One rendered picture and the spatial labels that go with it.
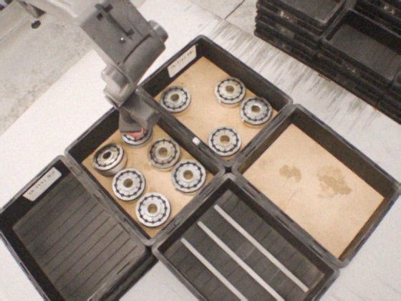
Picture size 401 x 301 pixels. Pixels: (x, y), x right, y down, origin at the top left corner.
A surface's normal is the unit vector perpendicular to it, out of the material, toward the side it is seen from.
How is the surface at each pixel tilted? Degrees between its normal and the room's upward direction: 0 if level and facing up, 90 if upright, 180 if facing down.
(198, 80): 0
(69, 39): 0
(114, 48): 56
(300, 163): 0
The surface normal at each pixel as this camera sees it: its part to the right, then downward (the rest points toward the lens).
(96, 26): 0.55, 0.29
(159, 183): -0.07, -0.40
